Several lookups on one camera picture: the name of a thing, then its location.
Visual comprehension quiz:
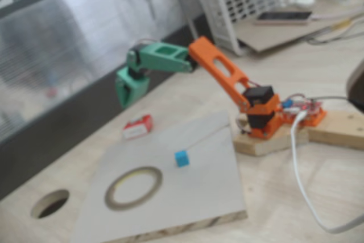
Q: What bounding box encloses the wooden base plank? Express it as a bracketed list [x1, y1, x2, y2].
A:
[308, 109, 364, 151]

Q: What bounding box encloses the ribbed translucent partition panel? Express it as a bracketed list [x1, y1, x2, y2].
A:
[0, 0, 211, 201]

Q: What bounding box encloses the light grey board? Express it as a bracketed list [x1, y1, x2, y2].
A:
[69, 110, 248, 243]

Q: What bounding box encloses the black cable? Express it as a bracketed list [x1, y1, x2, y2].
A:
[305, 19, 364, 46]

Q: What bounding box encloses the pink smartphone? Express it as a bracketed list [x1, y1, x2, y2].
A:
[253, 11, 313, 27]

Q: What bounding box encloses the grey tape ring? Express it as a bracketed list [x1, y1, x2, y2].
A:
[104, 165, 164, 212]

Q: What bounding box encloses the blue cube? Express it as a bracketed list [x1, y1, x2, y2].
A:
[173, 149, 191, 167]

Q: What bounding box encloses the yellow screwdriver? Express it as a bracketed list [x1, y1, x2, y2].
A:
[326, 19, 353, 32]

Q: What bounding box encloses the white lattice basket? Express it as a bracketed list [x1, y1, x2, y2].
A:
[196, 0, 313, 56]

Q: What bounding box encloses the dark grey rounded object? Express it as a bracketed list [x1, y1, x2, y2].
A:
[344, 57, 364, 116]

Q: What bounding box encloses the white usb cable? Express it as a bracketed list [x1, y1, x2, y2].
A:
[290, 110, 364, 234]

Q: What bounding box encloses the white phone cable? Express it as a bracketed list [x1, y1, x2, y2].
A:
[311, 9, 364, 22]

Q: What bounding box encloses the grey controller cable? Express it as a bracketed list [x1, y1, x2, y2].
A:
[311, 96, 351, 102]

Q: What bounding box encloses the red tissue pack box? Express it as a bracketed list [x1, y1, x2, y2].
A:
[122, 114, 154, 141]

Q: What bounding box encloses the brown cardboard sheet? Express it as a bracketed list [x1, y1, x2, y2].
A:
[235, 0, 364, 55]

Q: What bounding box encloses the wooden base block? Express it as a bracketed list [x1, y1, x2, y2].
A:
[233, 125, 309, 158]

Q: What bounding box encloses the red controller circuit board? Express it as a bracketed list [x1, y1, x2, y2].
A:
[280, 97, 328, 127]

